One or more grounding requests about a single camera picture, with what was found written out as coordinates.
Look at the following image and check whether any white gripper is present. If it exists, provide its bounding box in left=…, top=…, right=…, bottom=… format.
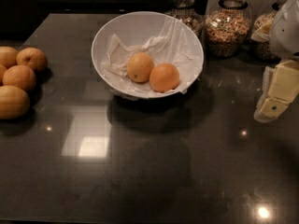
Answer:
left=254, top=0, right=299, bottom=123

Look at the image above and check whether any orange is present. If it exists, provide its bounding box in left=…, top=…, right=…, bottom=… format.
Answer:
left=16, top=48, right=48, bottom=73
left=0, top=64, right=7, bottom=86
left=2, top=65, right=36, bottom=92
left=126, top=52, right=154, bottom=83
left=0, top=46, right=18, bottom=68
left=149, top=63, right=179, bottom=92
left=0, top=86, right=30, bottom=119

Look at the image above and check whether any white bowl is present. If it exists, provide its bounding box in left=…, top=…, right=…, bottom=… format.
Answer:
left=91, top=10, right=205, bottom=100

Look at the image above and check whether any right glass jar of grains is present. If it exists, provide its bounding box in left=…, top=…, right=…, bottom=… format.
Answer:
left=249, top=0, right=287, bottom=63

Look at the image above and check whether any glass jar of grains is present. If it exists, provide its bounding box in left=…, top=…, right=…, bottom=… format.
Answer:
left=249, top=0, right=287, bottom=63
left=204, top=0, right=251, bottom=58
left=165, top=0, right=204, bottom=36

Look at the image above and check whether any middle glass jar of grains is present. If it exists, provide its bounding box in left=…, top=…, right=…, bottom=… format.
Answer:
left=204, top=0, right=251, bottom=58

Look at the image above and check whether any left glass jar of grains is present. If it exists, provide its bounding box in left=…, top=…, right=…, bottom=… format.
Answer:
left=165, top=0, right=204, bottom=36

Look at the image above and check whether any white paper napkin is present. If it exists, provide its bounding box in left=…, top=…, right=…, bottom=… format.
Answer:
left=100, top=16, right=200, bottom=98

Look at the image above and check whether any orange on table bottom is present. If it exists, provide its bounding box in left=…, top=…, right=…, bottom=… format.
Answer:
left=0, top=86, right=30, bottom=119

